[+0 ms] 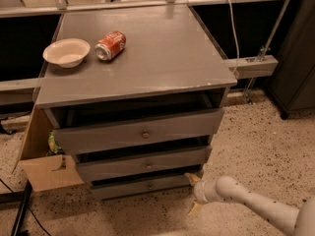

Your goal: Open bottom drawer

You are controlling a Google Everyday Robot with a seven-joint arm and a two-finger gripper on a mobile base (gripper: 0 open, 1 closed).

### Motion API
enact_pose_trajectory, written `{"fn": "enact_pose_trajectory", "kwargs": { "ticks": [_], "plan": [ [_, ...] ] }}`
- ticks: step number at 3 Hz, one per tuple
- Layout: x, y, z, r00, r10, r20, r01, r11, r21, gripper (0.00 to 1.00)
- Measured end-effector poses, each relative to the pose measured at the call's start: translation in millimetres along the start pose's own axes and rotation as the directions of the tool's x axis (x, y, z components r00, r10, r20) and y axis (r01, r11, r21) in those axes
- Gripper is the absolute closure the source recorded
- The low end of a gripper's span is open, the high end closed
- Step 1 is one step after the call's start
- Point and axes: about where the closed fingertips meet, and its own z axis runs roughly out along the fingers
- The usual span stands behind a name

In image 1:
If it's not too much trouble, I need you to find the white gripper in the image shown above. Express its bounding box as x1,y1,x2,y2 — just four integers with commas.
185,173,211,216

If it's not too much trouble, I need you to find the grey bottom drawer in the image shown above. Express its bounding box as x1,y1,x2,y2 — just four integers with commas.
91,173,190,200

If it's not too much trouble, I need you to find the grey drawer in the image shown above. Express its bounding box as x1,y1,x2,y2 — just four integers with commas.
53,108,223,154
91,173,190,200
77,146,212,182

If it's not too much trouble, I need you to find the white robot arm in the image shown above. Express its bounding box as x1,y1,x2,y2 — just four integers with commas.
185,173,315,236

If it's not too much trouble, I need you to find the grey top drawer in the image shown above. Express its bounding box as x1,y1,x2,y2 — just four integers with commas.
53,108,223,154

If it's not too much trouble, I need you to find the grey middle drawer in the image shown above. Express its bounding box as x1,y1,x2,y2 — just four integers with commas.
77,146,212,182

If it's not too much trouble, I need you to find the grey drawer cabinet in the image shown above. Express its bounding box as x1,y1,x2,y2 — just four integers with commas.
36,6,236,188

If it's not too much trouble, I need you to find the dark side cabinet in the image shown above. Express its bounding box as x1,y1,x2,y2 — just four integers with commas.
267,0,315,120

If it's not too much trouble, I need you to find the green snack bag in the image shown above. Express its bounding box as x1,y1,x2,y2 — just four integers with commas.
47,131,64,156

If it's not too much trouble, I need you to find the cardboard box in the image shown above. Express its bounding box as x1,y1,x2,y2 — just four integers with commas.
16,107,83,192

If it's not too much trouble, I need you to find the metal diagonal rod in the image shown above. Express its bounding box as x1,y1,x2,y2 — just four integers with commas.
243,0,290,104

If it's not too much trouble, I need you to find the black floor bar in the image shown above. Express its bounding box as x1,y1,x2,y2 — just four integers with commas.
11,181,32,236

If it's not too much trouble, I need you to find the red soda can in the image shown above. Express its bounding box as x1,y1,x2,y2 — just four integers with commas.
94,30,126,61

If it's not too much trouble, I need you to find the white bowl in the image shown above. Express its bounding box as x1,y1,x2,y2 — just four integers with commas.
42,38,91,68

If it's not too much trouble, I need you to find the white cable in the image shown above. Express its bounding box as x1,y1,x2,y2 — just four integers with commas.
214,0,241,76

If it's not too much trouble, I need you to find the black floor cable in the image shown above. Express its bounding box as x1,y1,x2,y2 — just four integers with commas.
0,178,52,236

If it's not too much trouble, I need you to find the wooden rail frame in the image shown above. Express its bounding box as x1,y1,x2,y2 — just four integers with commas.
0,0,293,106

